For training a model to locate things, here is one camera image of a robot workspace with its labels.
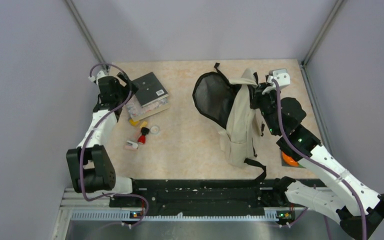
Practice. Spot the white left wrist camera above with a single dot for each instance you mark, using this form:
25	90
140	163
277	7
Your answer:
95	78

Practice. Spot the floral patterned notebook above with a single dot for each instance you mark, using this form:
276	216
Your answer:
138	112

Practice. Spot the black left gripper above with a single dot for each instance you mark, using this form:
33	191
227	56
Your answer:
126	88

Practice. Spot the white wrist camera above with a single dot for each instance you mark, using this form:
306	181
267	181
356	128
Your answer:
281	76
95	78

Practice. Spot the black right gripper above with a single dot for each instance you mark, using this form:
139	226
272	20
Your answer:
256	93

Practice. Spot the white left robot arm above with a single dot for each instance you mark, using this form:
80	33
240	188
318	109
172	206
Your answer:
89	164

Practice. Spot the pink white stapler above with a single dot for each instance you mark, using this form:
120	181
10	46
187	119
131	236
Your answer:
131	145

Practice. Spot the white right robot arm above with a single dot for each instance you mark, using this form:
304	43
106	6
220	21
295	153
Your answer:
356	207

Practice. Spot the yellow eraser block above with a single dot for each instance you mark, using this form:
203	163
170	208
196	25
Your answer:
133	122

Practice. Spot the black hardcover book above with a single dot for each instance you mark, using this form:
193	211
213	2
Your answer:
149	89

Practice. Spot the orange tape roll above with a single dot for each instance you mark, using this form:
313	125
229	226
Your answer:
289	160

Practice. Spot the cream canvas backpack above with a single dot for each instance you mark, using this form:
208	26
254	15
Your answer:
227	103

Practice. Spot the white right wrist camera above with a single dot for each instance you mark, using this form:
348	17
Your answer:
281	76

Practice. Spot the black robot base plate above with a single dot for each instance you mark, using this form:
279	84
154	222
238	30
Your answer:
204	198

